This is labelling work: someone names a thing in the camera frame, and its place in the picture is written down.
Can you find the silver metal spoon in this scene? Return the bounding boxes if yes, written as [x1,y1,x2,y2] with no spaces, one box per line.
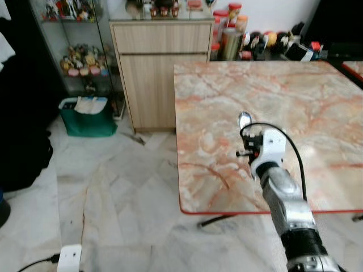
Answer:
[238,111,254,133]

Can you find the marble table with red rim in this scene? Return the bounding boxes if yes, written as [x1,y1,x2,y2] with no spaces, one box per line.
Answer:
[172,61,363,216]

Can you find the steel canister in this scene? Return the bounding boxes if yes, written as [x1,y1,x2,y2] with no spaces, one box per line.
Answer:
[221,28,244,61]

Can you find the white and black box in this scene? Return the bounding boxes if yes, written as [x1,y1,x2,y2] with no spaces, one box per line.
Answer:
[285,42,315,62]

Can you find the orange round toy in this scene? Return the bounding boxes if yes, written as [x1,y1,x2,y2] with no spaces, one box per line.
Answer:
[264,31,279,48]

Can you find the light wooden cabinet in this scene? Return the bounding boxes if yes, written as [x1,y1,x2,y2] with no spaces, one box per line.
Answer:
[108,19,216,133]

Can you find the orange-lidded jar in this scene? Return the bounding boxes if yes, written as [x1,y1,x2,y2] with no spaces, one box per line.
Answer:
[236,15,249,33]

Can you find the small marble side table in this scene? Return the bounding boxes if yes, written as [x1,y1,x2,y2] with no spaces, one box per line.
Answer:
[341,60,363,87]

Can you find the tall red-lidded jar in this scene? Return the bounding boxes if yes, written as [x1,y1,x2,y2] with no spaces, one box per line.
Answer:
[228,2,243,29]

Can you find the black television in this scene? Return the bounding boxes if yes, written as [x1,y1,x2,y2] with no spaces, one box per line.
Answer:
[303,0,363,59]

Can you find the green storage box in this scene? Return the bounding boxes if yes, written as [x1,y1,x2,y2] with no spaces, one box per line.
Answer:
[58,96,119,138]

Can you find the white papers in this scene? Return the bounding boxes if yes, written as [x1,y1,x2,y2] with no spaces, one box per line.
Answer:
[74,96,108,114]

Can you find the glass display cabinet with figurines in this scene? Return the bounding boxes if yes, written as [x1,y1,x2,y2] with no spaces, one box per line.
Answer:
[31,0,126,120]

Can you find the black hanging cloth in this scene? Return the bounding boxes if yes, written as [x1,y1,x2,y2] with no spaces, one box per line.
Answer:
[0,0,64,194]

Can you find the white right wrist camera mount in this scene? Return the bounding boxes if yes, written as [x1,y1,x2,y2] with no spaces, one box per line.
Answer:
[250,129,288,177]

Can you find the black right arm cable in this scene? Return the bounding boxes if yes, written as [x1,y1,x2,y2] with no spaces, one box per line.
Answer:
[239,122,309,202]

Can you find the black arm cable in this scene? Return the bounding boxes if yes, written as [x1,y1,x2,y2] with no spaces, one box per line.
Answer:
[239,122,309,202]
[17,254,61,272]

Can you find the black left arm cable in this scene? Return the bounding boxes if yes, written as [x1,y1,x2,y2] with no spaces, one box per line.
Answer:
[17,254,61,272]

